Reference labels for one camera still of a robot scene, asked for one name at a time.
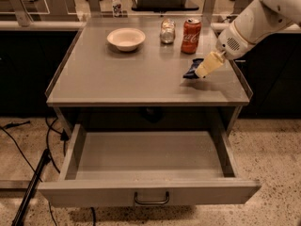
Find clear glass jar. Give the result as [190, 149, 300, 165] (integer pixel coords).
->
[160, 19, 175, 44]

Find blue rxbar blueberry wrapper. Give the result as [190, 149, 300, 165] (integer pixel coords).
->
[182, 58, 203, 79]

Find open grey top drawer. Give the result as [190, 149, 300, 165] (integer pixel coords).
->
[39, 124, 261, 207]

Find red coca-cola can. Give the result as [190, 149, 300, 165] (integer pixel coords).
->
[181, 18, 201, 54]

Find black floor cable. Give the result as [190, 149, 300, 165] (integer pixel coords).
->
[0, 116, 70, 184]

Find clear plastic bottle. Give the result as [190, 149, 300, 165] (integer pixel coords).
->
[112, 0, 122, 17]

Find white gripper with vent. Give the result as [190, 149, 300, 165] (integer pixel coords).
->
[195, 24, 248, 78]

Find black drawer handle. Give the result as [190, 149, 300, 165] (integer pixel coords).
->
[134, 191, 169, 205]

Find grey cabinet table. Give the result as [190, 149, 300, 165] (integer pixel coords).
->
[45, 16, 254, 137]

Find black floor rail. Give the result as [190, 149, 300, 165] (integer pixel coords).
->
[11, 149, 50, 226]

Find white bowl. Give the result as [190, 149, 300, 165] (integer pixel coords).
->
[107, 28, 146, 52]

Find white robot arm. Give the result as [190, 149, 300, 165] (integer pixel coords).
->
[194, 0, 301, 78]

